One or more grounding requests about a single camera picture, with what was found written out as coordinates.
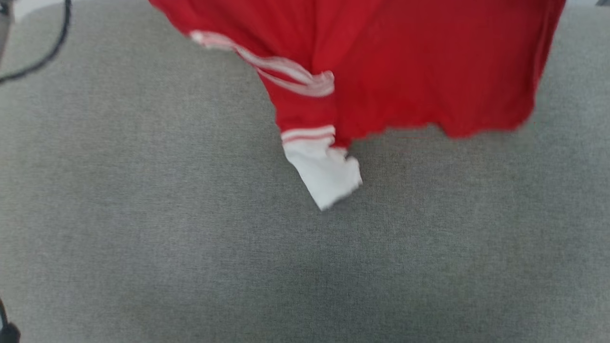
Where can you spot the red and white garment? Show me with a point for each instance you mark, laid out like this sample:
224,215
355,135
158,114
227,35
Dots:
405,62

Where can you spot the grey fabric sofa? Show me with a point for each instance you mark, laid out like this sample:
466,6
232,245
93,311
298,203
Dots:
238,238

